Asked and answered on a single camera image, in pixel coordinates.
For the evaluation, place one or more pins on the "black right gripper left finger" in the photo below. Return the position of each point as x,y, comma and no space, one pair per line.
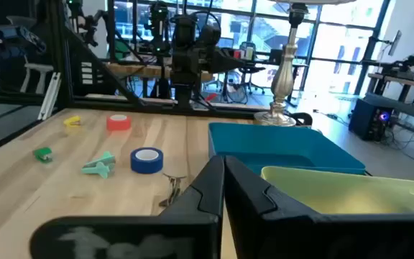
192,234

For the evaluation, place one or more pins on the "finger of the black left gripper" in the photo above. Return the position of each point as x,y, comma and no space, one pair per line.
234,61

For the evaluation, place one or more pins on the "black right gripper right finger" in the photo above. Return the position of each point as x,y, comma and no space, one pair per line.
282,234

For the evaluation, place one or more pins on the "black staple remover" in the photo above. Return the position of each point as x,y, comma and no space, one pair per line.
173,188

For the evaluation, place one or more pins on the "blue tape roll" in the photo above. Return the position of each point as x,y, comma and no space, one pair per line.
146,166

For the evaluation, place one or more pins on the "red tape roll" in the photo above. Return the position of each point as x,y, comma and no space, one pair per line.
119,125

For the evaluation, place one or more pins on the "teal staple remover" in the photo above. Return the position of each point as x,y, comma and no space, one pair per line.
97,170
104,158

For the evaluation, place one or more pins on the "yellow mini stapler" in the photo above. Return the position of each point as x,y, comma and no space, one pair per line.
72,121

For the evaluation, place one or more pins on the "green mini stapler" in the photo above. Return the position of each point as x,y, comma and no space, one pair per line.
42,154

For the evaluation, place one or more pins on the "monitor on arm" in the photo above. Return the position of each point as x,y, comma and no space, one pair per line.
394,42

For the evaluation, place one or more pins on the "black background robot arm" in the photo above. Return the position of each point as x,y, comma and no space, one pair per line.
158,25
85,21

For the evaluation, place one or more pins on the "black office chair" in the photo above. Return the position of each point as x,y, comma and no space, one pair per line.
250,70

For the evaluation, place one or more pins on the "floor fan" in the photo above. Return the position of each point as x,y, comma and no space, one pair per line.
236,91

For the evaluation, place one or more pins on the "red tag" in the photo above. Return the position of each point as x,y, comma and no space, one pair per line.
210,97

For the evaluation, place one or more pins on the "silver lamp stand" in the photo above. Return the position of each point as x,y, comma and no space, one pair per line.
282,82

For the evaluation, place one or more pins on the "yellow plastic bin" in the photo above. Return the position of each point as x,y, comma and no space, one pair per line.
336,194

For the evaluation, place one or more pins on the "wooden desk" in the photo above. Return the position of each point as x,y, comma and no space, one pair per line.
142,70

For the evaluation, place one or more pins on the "teal plastic bin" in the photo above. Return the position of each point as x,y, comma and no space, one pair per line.
264,144

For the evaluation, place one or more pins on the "black computer tower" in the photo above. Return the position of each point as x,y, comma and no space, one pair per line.
367,120

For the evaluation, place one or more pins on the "silver aluminium extrusion bar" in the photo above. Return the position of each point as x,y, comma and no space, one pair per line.
49,97

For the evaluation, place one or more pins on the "wooden workbench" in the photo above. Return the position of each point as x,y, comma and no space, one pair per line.
404,80

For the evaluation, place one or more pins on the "white stool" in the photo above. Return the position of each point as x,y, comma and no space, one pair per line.
36,68

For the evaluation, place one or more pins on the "grey metal bench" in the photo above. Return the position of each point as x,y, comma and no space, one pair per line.
408,108

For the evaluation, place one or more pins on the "blue equipment housing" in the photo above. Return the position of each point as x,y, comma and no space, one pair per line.
13,34

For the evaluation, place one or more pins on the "black aluminium table frame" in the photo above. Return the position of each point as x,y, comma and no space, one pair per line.
228,112

